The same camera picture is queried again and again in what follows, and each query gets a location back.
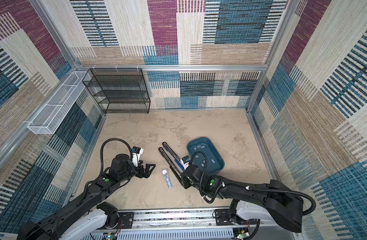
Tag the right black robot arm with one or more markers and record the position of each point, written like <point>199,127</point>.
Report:
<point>283,205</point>

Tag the black wire mesh shelf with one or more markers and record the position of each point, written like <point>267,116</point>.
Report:
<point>118,91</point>

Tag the black stapler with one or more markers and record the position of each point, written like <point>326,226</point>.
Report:
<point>171,164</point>

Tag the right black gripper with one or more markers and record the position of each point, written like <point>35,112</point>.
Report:
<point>187,185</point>

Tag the teal plastic tray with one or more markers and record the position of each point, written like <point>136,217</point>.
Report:
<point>210,152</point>

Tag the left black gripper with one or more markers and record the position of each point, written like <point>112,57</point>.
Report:
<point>147,172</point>

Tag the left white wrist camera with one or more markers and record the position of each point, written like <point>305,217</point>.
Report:
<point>136,154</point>

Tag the aluminium mounting rail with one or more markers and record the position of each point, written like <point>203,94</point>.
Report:
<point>192,224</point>

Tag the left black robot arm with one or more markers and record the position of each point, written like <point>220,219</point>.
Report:
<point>89,211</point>

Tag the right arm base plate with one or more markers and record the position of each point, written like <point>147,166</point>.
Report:
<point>227,217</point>

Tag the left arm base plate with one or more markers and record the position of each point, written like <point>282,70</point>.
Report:
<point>123,220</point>

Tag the white wire mesh basket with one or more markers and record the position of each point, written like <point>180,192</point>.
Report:
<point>51,115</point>

